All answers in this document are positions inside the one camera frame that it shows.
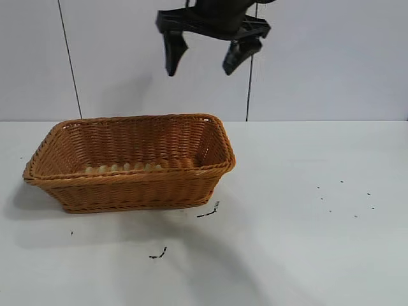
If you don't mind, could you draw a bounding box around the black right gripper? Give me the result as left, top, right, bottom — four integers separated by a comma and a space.
155, 0, 273, 78

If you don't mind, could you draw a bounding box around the woven brown wicker basket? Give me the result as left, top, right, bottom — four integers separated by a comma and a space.
22, 113, 237, 214

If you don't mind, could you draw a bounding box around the long twisted bread loaf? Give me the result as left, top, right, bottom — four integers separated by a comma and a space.
83, 161, 165, 176

